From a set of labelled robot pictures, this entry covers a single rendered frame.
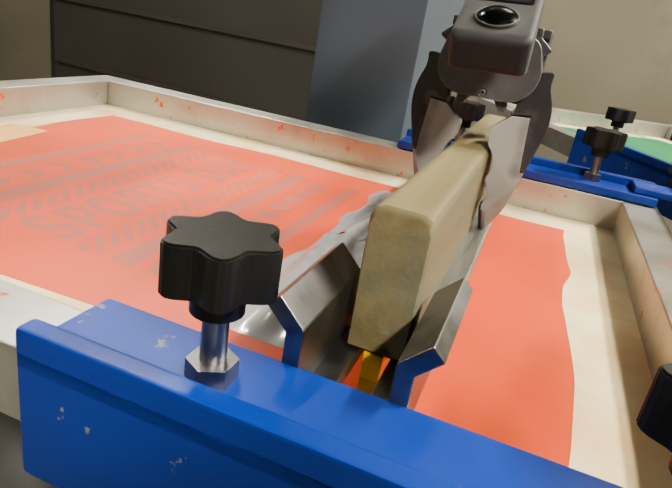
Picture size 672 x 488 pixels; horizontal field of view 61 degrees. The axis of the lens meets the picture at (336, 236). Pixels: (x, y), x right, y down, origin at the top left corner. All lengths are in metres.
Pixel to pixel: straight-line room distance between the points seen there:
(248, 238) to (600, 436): 0.22
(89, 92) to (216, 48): 3.06
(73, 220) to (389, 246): 0.29
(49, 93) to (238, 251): 0.69
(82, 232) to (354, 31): 0.63
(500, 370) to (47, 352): 0.24
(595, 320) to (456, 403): 0.18
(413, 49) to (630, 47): 2.23
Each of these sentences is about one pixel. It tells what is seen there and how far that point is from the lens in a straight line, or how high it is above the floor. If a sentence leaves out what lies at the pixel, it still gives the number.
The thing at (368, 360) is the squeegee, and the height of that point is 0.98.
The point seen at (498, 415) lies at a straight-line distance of 0.32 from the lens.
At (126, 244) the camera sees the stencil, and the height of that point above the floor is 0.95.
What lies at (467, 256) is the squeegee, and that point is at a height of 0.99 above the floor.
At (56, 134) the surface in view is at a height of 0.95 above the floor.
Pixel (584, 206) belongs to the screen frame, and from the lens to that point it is 0.71.
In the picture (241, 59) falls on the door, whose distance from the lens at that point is 3.81.
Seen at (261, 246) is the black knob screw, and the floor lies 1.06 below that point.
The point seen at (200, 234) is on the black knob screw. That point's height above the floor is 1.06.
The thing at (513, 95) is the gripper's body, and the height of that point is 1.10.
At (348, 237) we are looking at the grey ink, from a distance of 0.48.
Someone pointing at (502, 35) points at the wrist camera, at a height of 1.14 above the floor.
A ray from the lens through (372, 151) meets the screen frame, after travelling 0.73.
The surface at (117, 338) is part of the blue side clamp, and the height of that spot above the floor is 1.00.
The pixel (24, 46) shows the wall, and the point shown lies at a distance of 5.48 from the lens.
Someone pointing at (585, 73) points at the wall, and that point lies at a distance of 3.10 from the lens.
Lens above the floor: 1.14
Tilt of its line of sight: 21 degrees down
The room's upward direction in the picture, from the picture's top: 10 degrees clockwise
